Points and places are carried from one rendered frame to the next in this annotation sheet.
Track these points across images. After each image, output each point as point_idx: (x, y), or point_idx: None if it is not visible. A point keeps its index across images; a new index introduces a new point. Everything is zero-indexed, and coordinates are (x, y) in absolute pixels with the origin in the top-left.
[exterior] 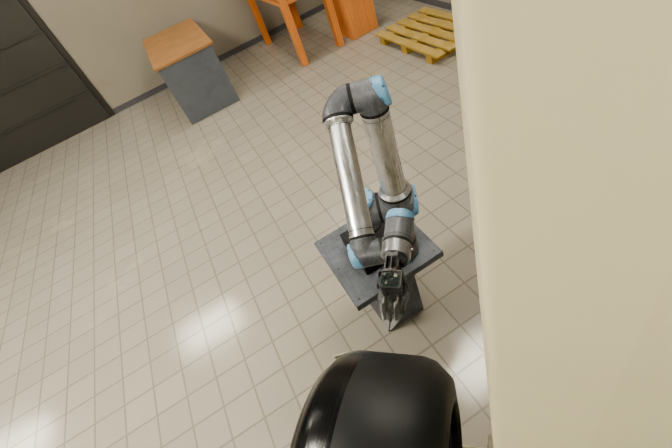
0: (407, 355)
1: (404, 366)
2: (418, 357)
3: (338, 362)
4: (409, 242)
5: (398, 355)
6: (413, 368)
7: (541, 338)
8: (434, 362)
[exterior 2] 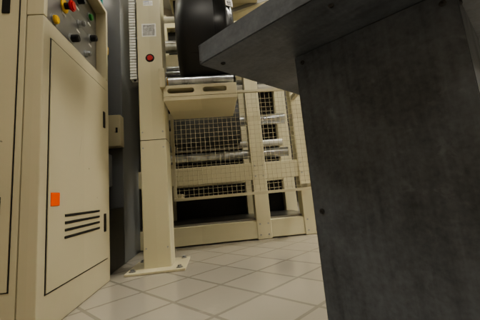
0: None
1: None
2: None
3: None
4: None
5: None
6: None
7: None
8: None
